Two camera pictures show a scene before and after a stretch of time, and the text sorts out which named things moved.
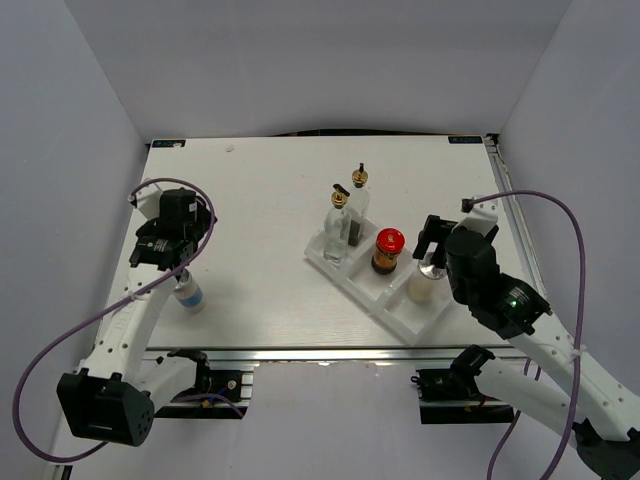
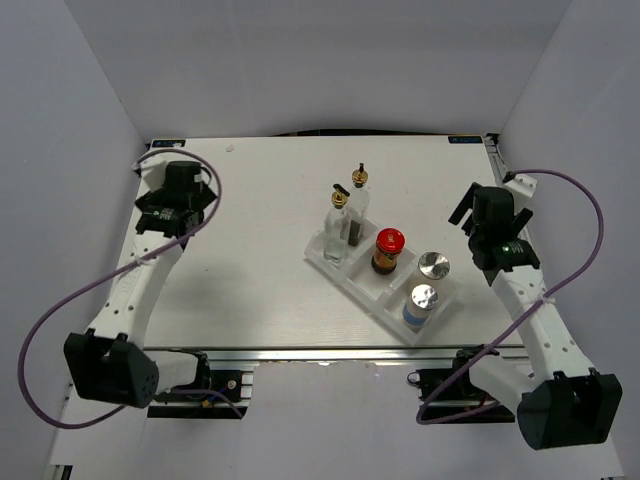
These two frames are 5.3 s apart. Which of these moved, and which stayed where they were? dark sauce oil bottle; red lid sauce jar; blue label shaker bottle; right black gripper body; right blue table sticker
Moved: blue label shaker bottle; right black gripper body
Stayed: dark sauce oil bottle; red lid sauce jar; right blue table sticker
